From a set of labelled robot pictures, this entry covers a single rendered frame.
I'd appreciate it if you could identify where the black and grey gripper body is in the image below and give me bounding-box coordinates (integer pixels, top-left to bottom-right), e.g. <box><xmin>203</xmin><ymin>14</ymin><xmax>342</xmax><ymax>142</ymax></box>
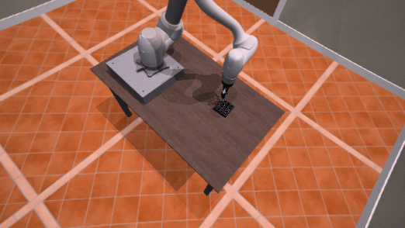
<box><xmin>222</xmin><ymin>80</ymin><xmax>233</xmax><ymax>90</ymax></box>

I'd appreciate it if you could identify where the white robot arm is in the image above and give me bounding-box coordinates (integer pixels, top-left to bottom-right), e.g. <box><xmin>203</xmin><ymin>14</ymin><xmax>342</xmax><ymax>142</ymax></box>
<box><xmin>136</xmin><ymin>0</ymin><xmax>258</xmax><ymax>85</ymax></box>

